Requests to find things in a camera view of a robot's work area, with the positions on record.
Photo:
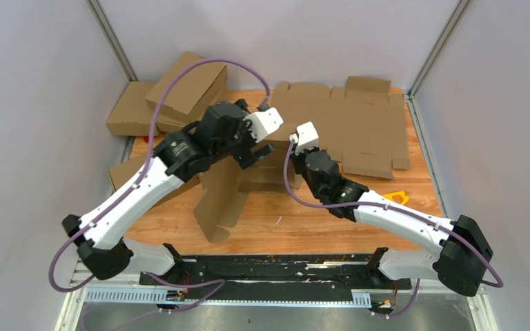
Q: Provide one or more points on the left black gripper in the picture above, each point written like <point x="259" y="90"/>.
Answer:
<point x="246" y="156"/>

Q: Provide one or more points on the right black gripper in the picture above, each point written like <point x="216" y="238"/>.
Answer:
<point x="296" y="158"/>

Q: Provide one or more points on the cardboard box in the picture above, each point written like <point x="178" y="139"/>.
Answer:
<point x="192" y="94"/>
<point x="226" y="186"/>
<point x="132" y="116"/>
<point x="121" y="173"/>
<point x="168" y="124"/>

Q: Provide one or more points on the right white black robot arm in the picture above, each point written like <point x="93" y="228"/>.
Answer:
<point x="452" y="251"/>

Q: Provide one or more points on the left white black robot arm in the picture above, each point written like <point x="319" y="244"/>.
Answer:
<point x="225" y="130"/>

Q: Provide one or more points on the flat cardboard sheet underneath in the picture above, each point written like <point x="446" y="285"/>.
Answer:
<point x="362" y="124"/>

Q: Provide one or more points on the yellow triangle piece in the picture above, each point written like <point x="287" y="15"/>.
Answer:
<point x="400" y="197"/>

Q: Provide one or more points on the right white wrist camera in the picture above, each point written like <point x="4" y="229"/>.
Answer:
<point x="305" y="138"/>

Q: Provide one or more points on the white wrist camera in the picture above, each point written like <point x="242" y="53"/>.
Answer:
<point x="305" y="138"/>
<point x="264" y="123"/>

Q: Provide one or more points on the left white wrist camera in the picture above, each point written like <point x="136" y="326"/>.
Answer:
<point x="264" y="123"/>

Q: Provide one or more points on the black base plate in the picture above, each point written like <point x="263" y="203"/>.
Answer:
<point x="285" y="277"/>

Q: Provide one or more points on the aluminium slotted rail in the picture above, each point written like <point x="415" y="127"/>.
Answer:
<point x="131" y="287"/>

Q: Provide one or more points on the left aluminium corner post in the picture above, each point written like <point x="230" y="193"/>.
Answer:
<point x="105" y="26"/>

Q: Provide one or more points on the aluminium corner post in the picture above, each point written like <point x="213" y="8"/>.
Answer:
<point x="105" y="26"/>
<point x="442" y="40"/>

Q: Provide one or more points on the right aluminium corner post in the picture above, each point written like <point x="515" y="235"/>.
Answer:
<point x="442" y="40"/>

